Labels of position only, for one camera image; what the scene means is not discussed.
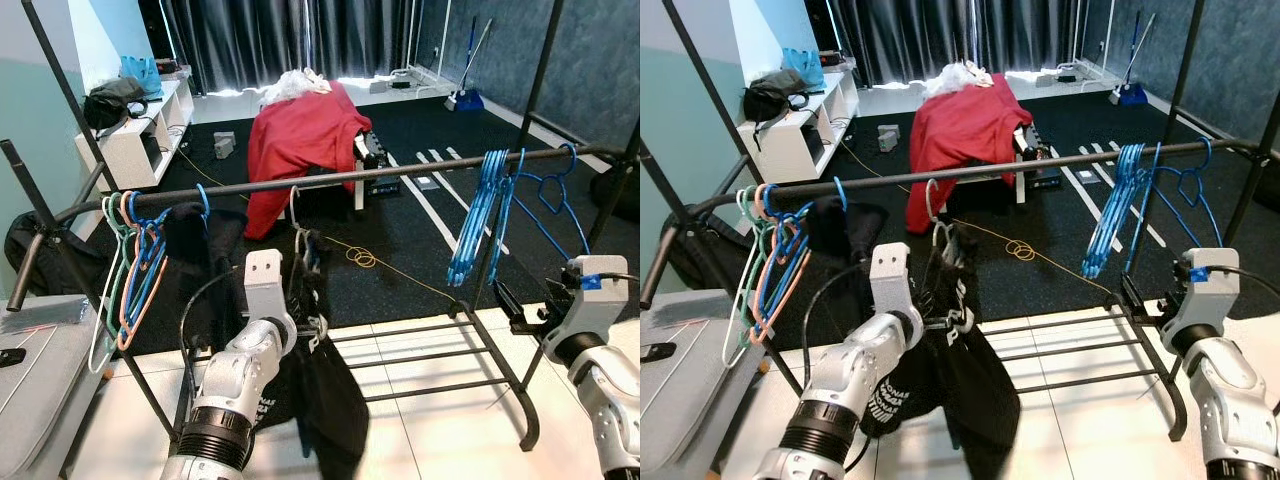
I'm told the black shirt white print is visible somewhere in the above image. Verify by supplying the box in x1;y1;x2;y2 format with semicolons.
252;228;372;479
858;225;1024;479

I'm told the green plastic hanger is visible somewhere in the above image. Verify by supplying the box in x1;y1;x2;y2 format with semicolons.
722;185;779;371
88;190;143;377

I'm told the orange plastic hanger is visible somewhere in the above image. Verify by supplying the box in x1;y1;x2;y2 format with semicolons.
113;188;167;353
748;182;813;348

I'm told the black garment on hanger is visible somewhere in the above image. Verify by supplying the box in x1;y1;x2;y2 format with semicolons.
803;196;893;301
163;203;249;353

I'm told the black metal clothes rack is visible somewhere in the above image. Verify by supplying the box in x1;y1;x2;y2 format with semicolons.
0;0;641;453
640;0;1280;446

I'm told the black backpack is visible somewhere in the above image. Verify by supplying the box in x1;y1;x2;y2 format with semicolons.
3;210;109;298
663;204;743;293

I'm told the red cloth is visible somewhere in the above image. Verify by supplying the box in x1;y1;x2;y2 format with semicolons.
243;80;374;241
905;72;1037;237

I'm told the white plastic bag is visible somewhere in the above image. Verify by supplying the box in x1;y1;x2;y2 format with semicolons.
262;67;332;107
922;59;994;100

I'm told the white shelf unit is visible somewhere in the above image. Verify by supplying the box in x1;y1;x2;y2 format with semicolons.
735;65;862;184
73;75;197;192

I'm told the black curtain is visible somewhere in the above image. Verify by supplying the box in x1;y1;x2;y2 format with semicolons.
830;0;1088;87
155;0;448;97

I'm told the blue tote bag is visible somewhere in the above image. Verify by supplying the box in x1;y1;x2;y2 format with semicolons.
120;54;167;101
781;46;828;92

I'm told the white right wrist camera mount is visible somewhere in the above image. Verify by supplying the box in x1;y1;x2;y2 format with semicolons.
540;255;632;364
1157;247;1242;354

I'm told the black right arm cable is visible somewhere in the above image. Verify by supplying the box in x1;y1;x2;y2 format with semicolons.
578;268;641;293
1188;262;1280;301

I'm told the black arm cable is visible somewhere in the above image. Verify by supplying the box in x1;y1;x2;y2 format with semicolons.
1188;262;1280;301
178;262;251;401
798;258;877;393
578;268;641;293

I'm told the yellow cord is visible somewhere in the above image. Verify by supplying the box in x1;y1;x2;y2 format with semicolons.
175;143;458;301
838;138;1123;298

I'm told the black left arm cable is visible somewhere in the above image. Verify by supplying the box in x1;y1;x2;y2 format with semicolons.
178;262;251;401
798;258;877;393

